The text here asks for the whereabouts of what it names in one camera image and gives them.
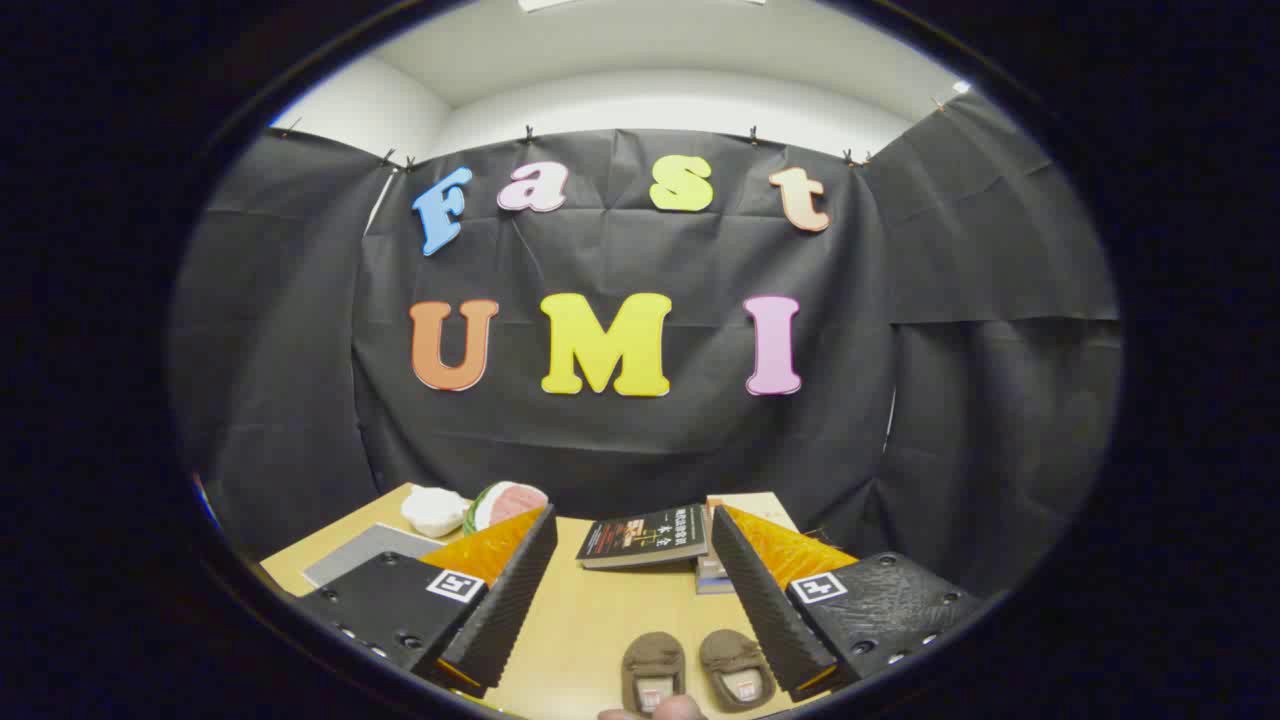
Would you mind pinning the grey fabric storage box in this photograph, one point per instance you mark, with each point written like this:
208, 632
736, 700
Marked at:
365, 555

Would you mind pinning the brown fuzzy shoe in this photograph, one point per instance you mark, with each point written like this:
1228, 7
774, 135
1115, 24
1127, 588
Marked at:
653, 655
733, 655

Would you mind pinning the beige cover book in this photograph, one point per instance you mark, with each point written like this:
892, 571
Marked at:
755, 505

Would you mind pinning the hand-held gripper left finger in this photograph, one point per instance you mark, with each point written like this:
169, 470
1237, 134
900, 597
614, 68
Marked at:
505, 610

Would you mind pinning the blue cover book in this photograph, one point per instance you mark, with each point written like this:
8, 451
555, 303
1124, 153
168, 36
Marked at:
712, 587

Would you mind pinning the black cover book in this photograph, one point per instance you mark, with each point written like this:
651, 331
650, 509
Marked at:
645, 535

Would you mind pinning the white plush toy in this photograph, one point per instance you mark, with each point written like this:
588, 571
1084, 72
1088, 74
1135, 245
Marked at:
433, 510

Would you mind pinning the white cover book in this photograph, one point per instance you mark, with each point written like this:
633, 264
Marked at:
708, 568

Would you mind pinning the watermelon slice plush toy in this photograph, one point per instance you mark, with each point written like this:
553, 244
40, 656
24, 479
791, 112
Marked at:
505, 503

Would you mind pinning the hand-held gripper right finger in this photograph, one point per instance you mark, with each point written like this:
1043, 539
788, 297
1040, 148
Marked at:
765, 610

